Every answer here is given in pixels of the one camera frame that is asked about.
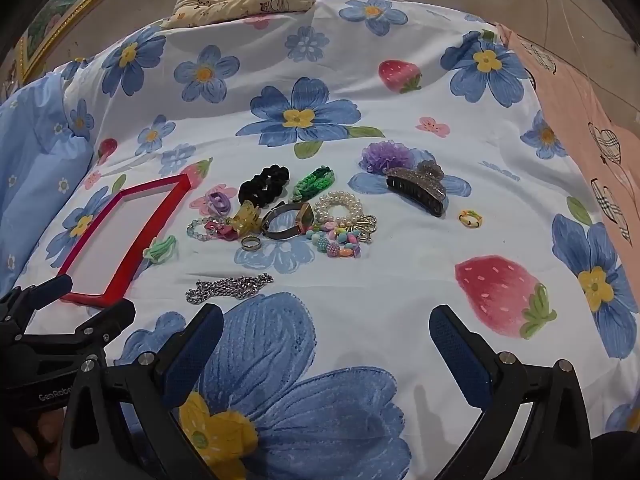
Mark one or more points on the pink hair clip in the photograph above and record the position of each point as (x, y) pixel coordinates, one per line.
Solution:
(223, 231)

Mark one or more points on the metal band wristwatch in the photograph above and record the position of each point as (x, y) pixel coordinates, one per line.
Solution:
(306, 216)

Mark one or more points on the small yellow claw clip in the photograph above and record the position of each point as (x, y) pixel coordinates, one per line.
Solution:
(245, 217)

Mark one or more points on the pink heart print blanket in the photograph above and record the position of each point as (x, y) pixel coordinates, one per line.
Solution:
(575, 110)

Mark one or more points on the gold metal clasps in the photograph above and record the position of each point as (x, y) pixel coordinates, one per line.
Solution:
(367, 222)

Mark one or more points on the light blue floral pillow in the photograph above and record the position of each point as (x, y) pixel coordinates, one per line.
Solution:
(35, 160)

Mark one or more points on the black scrunchie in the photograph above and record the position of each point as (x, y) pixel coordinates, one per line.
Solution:
(262, 182)

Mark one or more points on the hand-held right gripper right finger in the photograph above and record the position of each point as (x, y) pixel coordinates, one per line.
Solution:
(460, 360)

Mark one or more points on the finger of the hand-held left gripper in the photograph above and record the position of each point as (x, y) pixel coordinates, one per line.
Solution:
(45, 292)
(95, 325)

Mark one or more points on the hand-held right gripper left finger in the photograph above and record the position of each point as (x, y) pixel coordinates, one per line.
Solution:
(192, 357)

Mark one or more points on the white floral bed sheet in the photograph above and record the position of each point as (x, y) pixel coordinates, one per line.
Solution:
(350, 285)

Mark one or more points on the person's left hand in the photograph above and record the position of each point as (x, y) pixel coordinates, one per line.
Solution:
(47, 435)

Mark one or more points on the glittery grey claw clip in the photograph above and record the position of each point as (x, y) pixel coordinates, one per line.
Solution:
(415, 185)

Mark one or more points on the purple scrunchie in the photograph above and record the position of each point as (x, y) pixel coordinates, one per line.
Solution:
(385, 156)

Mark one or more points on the gold framed picture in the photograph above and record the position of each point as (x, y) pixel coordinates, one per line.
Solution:
(50, 20)

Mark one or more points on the purple hair clip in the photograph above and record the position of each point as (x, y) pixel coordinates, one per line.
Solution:
(217, 201)

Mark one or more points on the red shallow box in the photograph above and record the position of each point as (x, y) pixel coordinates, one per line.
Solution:
(115, 240)

